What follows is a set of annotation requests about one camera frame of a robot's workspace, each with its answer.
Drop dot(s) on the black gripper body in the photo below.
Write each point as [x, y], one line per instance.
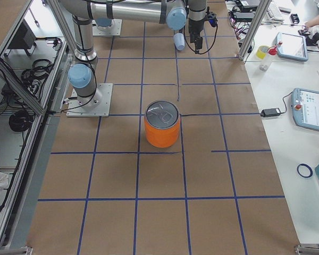
[194, 26]

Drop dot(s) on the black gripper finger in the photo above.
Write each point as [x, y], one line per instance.
[198, 44]

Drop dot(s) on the light blue plastic cup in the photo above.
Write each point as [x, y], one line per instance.
[179, 41]

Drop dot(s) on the yellow tape roll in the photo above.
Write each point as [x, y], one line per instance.
[262, 51]

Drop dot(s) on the red-capped squeeze bottle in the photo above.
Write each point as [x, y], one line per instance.
[268, 59]

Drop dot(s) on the far teach pendant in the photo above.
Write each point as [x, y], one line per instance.
[291, 47]

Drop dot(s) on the teach pendant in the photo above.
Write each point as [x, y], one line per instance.
[291, 47]
[305, 108]

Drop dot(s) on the black power adapter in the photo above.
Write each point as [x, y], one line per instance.
[270, 112]

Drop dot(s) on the near teach pendant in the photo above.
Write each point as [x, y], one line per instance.
[305, 108]

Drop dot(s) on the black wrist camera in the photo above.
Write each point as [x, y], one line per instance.
[211, 18]

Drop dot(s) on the aluminium frame post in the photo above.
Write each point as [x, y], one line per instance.
[256, 22]

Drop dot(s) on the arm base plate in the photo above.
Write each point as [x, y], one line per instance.
[113, 30]
[88, 107]

